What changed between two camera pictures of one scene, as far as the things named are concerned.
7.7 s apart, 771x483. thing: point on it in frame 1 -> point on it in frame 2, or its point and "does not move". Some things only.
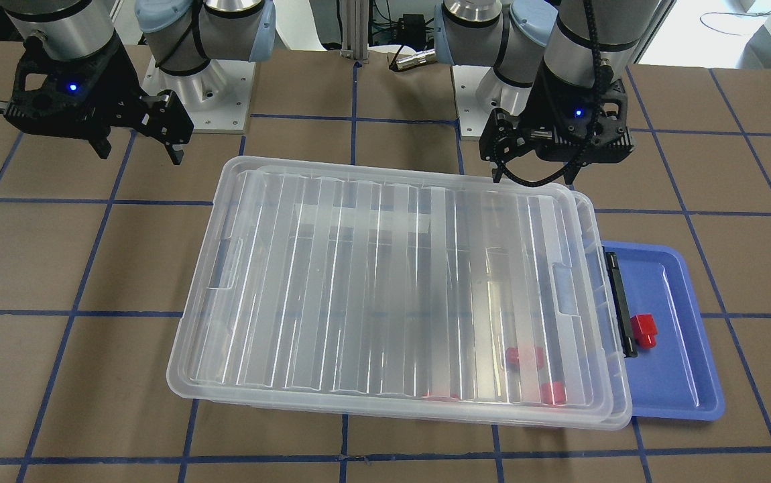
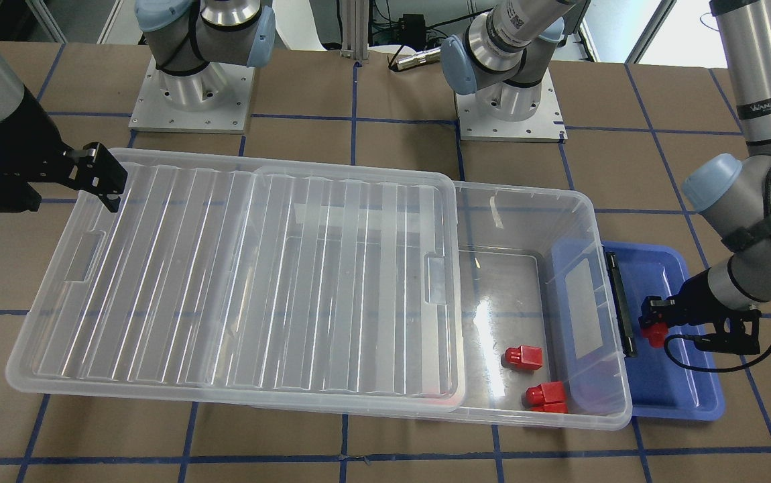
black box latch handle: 611,261 does not move
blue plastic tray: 676,378 does not move
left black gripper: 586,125 -> 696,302
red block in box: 511,355 does not move
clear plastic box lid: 355,294 -> 226,282
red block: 554,392 does not move
